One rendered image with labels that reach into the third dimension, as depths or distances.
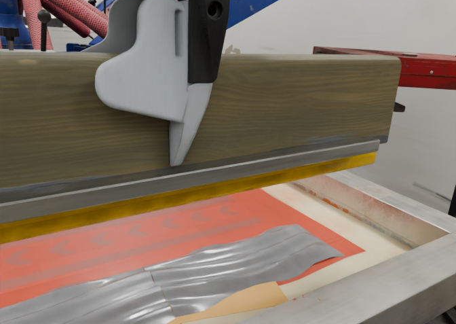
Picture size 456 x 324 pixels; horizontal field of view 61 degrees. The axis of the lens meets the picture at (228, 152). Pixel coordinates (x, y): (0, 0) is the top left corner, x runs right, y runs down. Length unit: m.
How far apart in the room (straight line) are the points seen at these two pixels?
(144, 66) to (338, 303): 0.19
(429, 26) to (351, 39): 0.53
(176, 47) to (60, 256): 0.24
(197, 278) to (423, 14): 2.27
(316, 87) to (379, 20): 2.36
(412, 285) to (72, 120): 0.25
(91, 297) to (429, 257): 0.27
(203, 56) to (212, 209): 0.28
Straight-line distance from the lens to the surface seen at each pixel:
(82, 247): 0.39
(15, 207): 0.21
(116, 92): 0.20
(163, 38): 0.21
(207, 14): 0.19
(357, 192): 0.47
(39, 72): 0.21
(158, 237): 0.40
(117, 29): 0.25
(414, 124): 2.49
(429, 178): 2.48
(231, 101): 0.25
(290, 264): 0.37
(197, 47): 0.20
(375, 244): 0.44
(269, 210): 0.47
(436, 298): 0.35
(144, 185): 0.22
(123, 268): 0.36
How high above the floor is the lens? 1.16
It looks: 18 degrees down
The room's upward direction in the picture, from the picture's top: 4 degrees clockwise
